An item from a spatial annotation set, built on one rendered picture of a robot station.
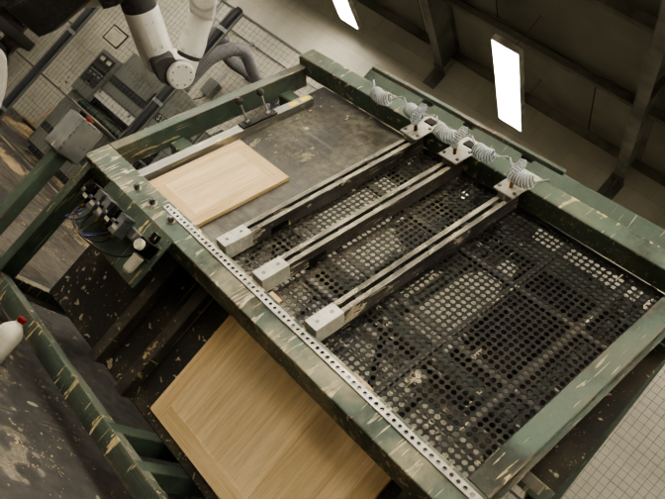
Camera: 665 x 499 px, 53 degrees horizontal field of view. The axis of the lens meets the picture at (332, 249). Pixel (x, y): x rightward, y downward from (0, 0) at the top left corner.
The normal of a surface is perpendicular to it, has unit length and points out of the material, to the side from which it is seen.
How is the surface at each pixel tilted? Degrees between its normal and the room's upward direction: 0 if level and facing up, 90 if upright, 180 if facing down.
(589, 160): 90
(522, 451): 59
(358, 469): 90
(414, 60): 90
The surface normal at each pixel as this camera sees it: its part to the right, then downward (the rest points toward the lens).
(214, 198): 0.00, -0.72
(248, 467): -0.39, -0.38
